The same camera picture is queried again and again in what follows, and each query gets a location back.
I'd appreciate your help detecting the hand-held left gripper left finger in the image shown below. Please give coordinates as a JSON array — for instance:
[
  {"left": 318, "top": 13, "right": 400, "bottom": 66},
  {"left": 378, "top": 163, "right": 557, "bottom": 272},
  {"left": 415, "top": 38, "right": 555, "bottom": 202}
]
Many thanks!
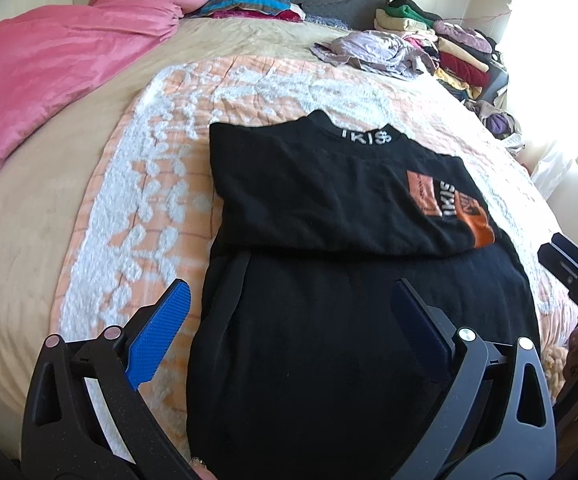
[{"left": 21, "top": 278, "right": 200, "bottom": 480}]

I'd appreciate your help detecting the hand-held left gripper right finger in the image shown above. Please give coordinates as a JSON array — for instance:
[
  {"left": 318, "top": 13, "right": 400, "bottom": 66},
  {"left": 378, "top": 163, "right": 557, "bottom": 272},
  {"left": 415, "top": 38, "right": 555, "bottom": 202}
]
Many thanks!
[{"left": 389, "top": 278, "right": 560, "bottom": 480}]

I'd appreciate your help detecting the black sweater with orange cuffs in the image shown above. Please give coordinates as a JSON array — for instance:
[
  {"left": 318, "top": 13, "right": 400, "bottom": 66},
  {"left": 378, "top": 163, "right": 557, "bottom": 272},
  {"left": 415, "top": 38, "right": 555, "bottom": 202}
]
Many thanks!
[{"left": 186, "top": 109, "right": 542, "bottom": 480}]

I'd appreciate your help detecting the plastic bag of clothes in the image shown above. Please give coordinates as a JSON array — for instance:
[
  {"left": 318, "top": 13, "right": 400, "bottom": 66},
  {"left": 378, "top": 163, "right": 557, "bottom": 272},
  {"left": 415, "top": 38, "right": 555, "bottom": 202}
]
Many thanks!
[{"left": 469, "top": 100, "right": 524, "bottom": 151}]

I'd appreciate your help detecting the stack of folded clothes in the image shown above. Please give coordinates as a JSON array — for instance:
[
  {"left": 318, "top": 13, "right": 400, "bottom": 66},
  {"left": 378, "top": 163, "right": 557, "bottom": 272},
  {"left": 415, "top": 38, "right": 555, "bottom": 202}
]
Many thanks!
[{"left": 373, "top": 0, "right": 507, "bottom": 103}]

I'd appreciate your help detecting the person's left hand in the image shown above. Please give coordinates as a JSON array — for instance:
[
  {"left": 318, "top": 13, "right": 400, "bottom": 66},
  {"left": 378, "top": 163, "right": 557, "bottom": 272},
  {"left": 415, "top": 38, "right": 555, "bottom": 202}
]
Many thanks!
[{"left": 189, "top": 455, "right": 218, "bottom": 480}]

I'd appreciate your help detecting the orange and white patterned blanket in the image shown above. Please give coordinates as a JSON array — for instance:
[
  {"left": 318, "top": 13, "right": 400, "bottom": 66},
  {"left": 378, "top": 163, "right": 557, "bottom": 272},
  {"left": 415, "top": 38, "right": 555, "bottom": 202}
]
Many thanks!
[{"left": 49, "top": 55, "right": 578, "bottom": 461}]

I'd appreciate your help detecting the bed with beige sheet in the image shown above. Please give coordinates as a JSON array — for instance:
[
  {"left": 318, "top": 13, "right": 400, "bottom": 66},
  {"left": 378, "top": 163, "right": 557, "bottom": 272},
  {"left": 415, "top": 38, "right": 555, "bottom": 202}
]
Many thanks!
[{"left": 0, "top": 15, "right": 578, "bottom": 466}]

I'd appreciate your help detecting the grey bedside furniture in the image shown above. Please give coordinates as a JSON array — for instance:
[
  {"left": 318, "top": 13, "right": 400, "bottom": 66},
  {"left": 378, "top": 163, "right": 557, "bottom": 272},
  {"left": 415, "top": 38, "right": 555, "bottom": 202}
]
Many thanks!
[{"left": 483, "top": 59, "right": 510, "bottom": 106}]

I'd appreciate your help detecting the white curtain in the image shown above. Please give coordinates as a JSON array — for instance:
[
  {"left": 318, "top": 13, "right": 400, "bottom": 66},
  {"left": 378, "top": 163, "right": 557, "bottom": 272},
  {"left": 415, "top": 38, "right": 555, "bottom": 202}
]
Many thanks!
[{"left": 514, "top": 0, "right": 578, "bottom": 201}]

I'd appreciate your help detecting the lilac crumpled garment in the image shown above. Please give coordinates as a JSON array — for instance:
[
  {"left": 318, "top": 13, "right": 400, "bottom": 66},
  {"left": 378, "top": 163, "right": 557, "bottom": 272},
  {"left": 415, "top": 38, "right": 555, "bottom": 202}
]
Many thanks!
[{"left": 310, "top": 30, "right": 440, "bottom": 80}]

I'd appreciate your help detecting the pink duvet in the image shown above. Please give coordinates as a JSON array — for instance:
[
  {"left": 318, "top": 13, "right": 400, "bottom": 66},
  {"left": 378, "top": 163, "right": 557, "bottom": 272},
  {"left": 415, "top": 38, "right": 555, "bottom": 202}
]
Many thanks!
[{"left": 0, "top": 0, "right": 220, "bottom": 198}]

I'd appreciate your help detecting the blue patterned cloth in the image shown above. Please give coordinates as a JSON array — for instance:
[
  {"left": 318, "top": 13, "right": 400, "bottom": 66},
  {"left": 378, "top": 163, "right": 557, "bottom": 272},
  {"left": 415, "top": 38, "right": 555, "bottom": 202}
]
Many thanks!
[{"left": 304, "top": 14, "right": 350, "bottom": 29}]

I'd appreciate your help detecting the dark red pillow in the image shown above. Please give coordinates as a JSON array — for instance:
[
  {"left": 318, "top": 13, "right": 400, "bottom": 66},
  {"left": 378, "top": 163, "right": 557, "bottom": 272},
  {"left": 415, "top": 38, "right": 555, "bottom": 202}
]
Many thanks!
[{"left": 214, "top": 6, "right": 306, "bottom": 24}]

